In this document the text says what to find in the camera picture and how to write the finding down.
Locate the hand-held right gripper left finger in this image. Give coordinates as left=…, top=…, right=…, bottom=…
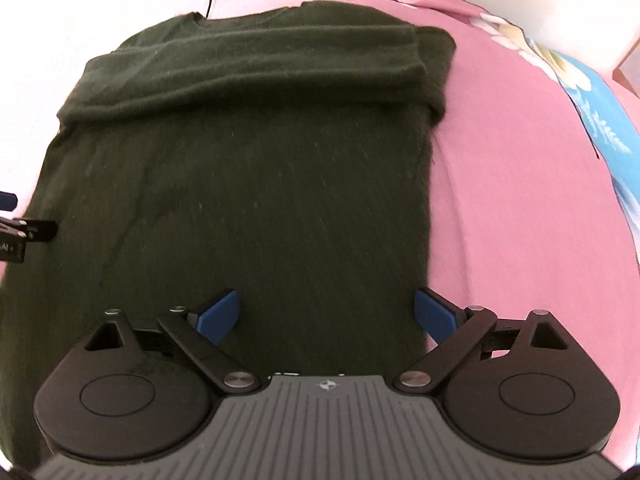
left=84, top=288, right=262, bottom=392

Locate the pink floral bedsheet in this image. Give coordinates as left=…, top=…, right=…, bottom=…
left=0, top=0, right=640, bottom=480

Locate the dark green knit sweater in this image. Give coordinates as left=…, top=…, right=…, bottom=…
left=0, top=1, right=457, bottom=467

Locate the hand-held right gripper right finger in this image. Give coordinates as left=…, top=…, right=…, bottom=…
left=394, top=287, right=572, bottom=392

